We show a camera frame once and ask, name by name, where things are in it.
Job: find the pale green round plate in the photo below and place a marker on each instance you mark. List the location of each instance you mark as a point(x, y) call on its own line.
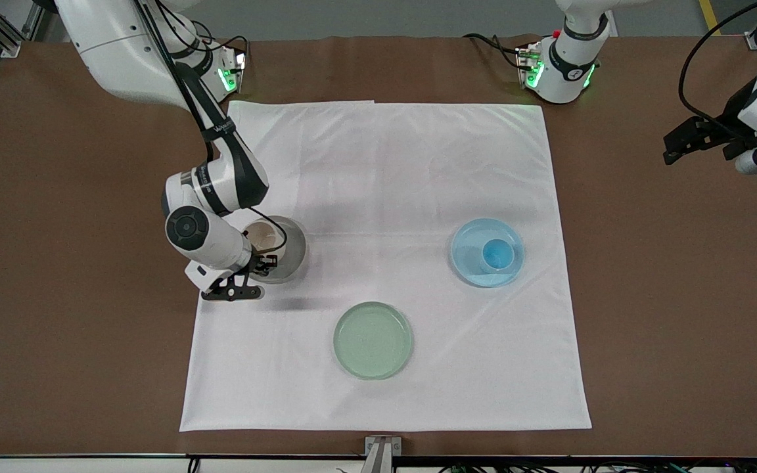
point(373, 340)

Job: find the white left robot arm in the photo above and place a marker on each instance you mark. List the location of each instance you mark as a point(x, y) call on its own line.
point(566, 75)

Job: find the white square cloth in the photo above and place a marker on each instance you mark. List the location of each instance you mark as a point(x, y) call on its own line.
point(405, 197)

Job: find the light blue round plate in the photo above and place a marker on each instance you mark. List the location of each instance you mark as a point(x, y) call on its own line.
point(470, 259)

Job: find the metal table edge bracket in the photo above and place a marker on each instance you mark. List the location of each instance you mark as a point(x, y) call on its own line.
point(382, 450)

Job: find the light blue plastic cup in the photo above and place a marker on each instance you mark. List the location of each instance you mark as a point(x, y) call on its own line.
point(498, 255)

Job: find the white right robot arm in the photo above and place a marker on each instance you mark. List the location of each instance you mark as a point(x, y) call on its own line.
point(122, 59)

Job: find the gray round plate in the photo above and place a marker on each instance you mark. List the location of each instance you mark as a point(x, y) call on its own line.
point(294, 253)

